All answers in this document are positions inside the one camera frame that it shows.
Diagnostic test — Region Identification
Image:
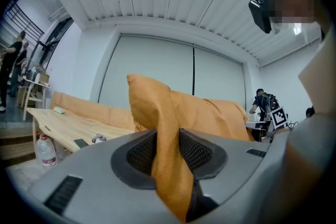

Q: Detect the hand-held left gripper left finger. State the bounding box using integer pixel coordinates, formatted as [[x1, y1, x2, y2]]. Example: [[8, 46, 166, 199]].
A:
[[27, 129, 182, 224]]

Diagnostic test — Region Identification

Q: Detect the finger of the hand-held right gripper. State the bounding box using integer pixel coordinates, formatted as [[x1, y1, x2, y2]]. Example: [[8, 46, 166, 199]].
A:
[[245, 121, 269, 130]]

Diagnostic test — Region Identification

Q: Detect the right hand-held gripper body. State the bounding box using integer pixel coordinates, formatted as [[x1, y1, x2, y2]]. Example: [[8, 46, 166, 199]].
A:
[[258, 106, 288, 144]]

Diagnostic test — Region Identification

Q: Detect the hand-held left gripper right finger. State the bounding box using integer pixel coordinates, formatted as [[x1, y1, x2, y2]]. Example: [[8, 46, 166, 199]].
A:
[[180, 128, 289, 205]]

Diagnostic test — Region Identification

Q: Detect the orange pillow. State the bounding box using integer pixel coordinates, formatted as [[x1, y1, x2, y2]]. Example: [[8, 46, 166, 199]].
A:
[[127, 73, 255, 222]]

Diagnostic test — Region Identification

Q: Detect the black phone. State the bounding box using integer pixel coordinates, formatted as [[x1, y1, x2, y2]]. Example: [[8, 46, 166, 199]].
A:
[[73, 138, 90, 149]]

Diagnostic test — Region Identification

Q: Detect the light wooden table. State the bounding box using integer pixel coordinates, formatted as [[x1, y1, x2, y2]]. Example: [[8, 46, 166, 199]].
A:
[[23, 107, 137, 155]]

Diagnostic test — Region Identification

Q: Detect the clear water jug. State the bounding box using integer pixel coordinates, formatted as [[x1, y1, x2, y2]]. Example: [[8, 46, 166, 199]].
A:
[[35, 131, 58, 168]]

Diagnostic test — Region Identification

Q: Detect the wooden plank platform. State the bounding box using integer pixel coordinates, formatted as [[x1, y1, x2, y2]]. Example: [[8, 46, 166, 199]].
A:
[[0, 120, 37, 161]]

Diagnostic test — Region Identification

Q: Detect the pale wooden chair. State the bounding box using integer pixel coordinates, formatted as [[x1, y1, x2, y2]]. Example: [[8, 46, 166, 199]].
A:
[[23, 78, 50, 121]]

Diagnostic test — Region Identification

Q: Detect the cardboard box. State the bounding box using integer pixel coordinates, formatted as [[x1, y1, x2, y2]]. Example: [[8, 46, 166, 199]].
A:
[[34, 72, 50, 87]]

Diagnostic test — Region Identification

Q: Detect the wide white roller screen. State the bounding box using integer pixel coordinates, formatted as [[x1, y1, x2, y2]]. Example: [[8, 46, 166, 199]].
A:
[[98, 34, 195, 111]]

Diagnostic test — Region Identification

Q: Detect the person's face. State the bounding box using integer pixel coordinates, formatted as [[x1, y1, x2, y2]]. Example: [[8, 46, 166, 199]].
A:
[[270, 0, 323, 35]]

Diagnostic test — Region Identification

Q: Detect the beige left shoulder strap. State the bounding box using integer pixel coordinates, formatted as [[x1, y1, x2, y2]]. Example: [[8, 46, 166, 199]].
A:
[[298, 31, 336, 116]]

